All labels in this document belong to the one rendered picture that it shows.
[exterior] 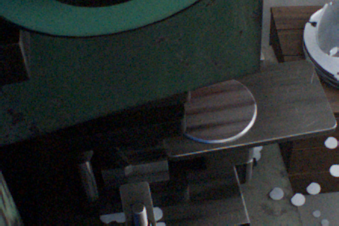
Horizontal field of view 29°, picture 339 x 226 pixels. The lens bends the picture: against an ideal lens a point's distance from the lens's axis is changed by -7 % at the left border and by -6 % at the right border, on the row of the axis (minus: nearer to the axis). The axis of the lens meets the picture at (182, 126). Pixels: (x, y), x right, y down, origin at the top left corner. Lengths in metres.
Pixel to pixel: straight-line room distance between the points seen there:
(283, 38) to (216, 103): 0.75
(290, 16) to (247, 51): 1.16
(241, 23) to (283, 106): 0.41
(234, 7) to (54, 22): 0.22
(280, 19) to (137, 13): 1.37
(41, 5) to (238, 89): 0.63
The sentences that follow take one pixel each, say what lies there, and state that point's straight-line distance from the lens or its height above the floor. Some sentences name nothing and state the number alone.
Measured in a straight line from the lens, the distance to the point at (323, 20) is 1.68.
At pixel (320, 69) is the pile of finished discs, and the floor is 0.37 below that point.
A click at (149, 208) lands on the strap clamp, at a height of 0.76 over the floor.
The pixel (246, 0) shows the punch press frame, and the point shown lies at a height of 1.15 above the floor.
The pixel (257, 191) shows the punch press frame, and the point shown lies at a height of 0.65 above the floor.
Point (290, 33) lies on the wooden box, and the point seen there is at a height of 0.35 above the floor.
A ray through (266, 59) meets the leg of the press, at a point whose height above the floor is 0.62.
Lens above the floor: 1.52
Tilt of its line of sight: 51 degrees down
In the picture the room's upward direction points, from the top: 3 degrees counter-clockwise
